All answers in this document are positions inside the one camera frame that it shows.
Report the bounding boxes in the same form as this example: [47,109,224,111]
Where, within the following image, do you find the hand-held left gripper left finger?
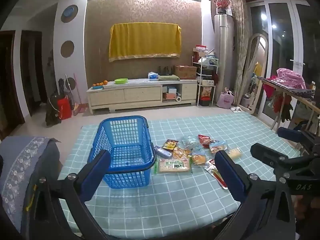
[22,149,111,240]

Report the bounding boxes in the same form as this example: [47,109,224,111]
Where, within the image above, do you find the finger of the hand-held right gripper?
[250,143,310,178]
[277,127,320,144]

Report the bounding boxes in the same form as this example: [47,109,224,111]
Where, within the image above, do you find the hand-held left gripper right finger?
[214,151,297,240]

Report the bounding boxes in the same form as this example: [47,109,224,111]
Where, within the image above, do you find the blue plastic basket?
[87,115,156,189]

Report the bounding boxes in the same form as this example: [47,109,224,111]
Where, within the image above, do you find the green cracker packet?
[153,158,193,175]

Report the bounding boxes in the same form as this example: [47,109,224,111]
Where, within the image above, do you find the purple snack packet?
[162,139,179,152]

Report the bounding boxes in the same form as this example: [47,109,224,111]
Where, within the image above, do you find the red and white snack packet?
[204,159,228,190]

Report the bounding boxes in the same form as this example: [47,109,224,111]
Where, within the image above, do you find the light blue snack packet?
[209,141,229,155]

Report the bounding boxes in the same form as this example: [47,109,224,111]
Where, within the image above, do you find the wooden clothes rack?
[256,76,320,153]

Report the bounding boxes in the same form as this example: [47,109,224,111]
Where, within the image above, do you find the bread packet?
[191,154,208,167]

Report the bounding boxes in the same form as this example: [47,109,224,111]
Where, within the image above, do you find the pink cloth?
[276,68,307,89]

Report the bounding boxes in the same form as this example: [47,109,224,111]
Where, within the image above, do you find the green checked tablecloth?
[59,114,300,239]

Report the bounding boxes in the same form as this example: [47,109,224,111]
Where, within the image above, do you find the pink bag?
[216,91,235,109]

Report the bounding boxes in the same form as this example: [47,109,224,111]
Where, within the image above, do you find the red bag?
[57,97,72,120]

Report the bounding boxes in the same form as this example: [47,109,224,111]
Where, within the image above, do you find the broom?
[72,73,87,116]

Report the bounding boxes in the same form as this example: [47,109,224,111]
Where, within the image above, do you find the black bag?
[45,93,63,127]

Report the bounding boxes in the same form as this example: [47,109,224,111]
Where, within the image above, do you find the arched floor mirror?
[239,33,269,115]

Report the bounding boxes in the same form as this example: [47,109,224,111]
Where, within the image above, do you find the beige cabinet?
[86,78,198,115]

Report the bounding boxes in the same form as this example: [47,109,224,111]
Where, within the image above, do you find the plate of oranges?
[91,80,108,90]

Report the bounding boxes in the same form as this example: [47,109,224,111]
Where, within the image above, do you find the glass sliding door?
[246,0,320,125]

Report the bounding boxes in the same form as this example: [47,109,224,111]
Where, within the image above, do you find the white shelf rack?
[191,45,220,107]

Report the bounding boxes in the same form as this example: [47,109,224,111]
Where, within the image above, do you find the standing air conditioner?
[214,14,237,105]

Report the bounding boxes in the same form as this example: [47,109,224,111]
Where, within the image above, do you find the beige curtain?
[229,0,255,100]

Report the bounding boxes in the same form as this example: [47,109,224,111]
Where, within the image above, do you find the cardboard box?
[174,65,197,80]

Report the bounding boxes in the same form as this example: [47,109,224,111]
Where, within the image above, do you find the dark wooden door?
[20,30,48,117]
[0,30,25,133]

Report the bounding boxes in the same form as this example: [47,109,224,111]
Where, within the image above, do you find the yellow cloth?
[109,23,182,62]

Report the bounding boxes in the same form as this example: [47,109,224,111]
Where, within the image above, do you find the vase of red flowers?
[214,0,232,15]

